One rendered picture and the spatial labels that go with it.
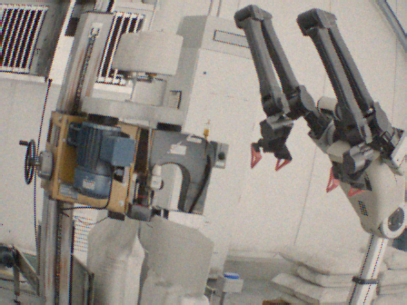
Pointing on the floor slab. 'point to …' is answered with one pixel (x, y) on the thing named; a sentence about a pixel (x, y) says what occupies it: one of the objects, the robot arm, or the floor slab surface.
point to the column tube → (56, 146)
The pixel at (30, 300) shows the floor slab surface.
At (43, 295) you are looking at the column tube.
